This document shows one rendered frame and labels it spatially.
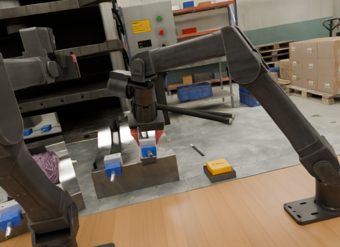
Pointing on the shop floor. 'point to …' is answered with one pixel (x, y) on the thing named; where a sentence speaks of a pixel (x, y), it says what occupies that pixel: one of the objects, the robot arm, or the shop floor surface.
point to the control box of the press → (151, 37)
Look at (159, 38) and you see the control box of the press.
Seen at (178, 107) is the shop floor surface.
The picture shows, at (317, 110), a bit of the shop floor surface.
